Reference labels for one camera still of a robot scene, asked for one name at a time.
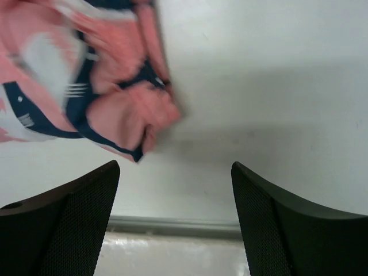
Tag aluminium front rail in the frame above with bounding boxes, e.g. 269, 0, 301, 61
106, 216, 242, 241

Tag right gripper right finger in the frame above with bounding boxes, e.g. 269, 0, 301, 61
231, 162, 367, 275

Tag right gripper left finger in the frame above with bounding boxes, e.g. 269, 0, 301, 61
1, 160, 120, 276

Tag pink shark print shorts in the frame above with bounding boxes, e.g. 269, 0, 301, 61
1, 1, 180, 162

